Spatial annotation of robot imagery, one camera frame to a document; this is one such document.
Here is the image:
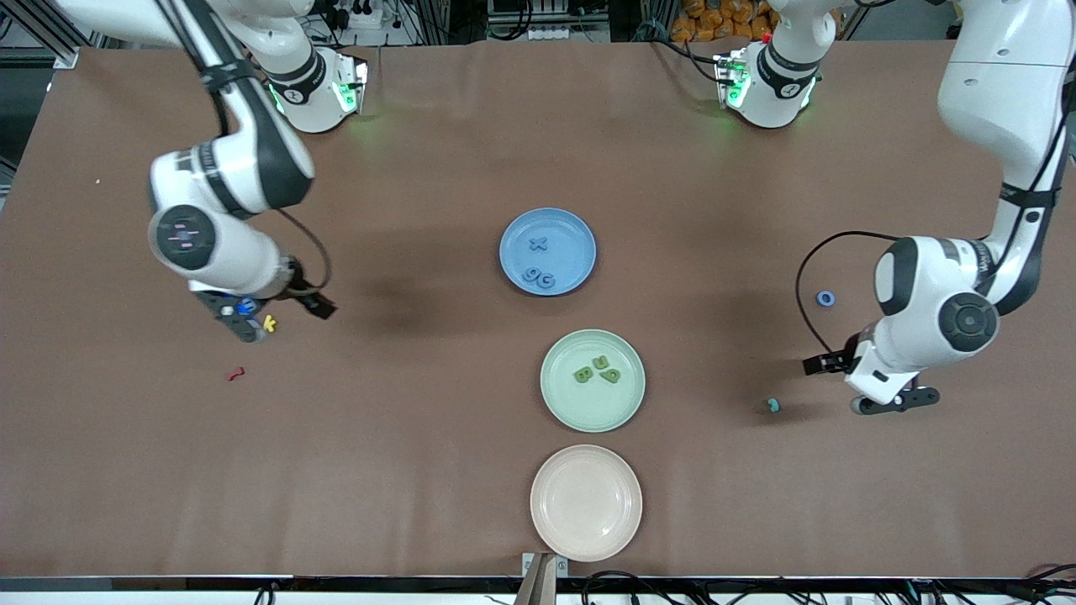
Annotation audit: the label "brown table cover sheet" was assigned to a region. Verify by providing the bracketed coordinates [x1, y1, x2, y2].
[0, 40, 1076, 579]

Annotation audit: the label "light green plate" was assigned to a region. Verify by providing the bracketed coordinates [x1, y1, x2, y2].
[540, 329, 646, 434]

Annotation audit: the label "blue plate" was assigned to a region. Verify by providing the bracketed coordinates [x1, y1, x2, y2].
[499, 207, 598, 297]

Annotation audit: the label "pale pink plate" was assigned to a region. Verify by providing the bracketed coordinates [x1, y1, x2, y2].
[530, 444, 644, 563]

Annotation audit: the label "orange packaged items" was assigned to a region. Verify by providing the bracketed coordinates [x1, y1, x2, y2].
[670, 0, 776, 43]

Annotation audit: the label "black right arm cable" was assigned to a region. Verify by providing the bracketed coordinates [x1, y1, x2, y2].
[156, 0, 333, 293]

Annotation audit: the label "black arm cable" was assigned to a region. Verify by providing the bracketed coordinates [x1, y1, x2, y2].
[794, 84, 1076, 358]
[156, 0, 333, 293]

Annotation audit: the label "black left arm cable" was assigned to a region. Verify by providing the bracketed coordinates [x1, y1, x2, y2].
[794, 84, 1076, 358]

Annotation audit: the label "black left camera mount bracket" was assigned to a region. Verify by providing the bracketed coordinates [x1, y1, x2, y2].
[857, 385, 941, 414]

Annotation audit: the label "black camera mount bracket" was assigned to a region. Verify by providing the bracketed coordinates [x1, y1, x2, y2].
[857, 385, 941, 414]
[195, 290, 272, 344]

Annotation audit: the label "black right camera mount bracket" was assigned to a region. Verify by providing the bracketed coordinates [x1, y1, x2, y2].
[195, 290, 272, 344]

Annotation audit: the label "black cables below table edge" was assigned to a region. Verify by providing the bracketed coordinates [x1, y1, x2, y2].
[580, 565, 1076, 605]

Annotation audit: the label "silver table edge bracket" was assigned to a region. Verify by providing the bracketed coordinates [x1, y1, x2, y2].
[521, 551, 570, 581]

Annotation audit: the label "black left base cable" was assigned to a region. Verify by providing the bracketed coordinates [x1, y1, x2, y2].
[651, 38, 724, 81]

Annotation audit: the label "aluminium frame profile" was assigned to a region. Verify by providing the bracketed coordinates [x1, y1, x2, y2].
[0, 0, 93, 71]

